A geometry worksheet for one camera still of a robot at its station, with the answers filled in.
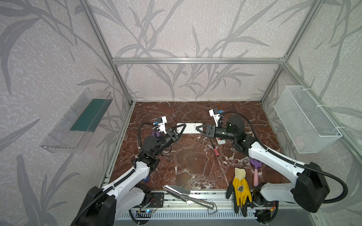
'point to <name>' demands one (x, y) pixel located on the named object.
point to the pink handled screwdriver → (215, 149)
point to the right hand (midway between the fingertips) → (198, 124)
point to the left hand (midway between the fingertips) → (188, 124)
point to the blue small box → (146, 179)
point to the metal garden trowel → (180, 192)
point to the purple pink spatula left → (157, 134)
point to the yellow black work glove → (240, 189)
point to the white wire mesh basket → (310, 128)
